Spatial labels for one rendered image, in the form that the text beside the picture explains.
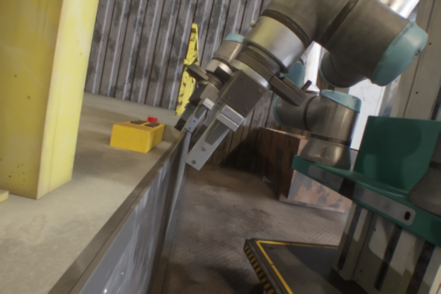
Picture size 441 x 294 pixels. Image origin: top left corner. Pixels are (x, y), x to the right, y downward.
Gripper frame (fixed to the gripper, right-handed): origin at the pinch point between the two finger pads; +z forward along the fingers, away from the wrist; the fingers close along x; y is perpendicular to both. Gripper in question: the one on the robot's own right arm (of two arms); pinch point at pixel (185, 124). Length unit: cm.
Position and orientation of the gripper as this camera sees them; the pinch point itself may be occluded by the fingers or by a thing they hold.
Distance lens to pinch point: 76.7
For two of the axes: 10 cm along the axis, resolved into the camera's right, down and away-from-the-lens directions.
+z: -5.3, 8.4, -1.3
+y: 7.7, 5.4, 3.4
